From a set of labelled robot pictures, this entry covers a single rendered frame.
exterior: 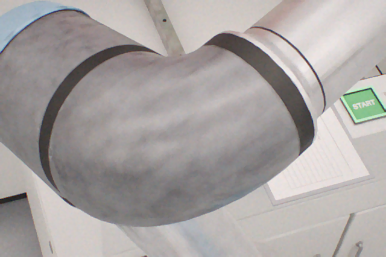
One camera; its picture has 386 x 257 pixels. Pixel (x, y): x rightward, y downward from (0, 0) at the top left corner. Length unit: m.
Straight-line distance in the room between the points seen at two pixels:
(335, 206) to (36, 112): 0.79
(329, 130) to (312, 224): 0.23
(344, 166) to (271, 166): 0.56
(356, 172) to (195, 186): 0.59
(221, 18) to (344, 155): 0.45
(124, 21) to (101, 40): 0.86
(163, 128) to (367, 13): 0.16
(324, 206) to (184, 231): 0.57
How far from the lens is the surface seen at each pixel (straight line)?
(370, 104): 1.10
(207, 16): 1.38
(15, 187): 2.00
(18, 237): 2.06
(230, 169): 0.45
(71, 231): 1.10
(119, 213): 0.47
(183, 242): 0.66
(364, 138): 1.07
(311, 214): 1.20
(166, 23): 1.32
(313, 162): 1.02
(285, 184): 0.99
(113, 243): 1.05
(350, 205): 1.24
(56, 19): 0.54
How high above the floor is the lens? 1.77
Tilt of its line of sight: 52 degrees down
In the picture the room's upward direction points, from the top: 6 degrees clockwise
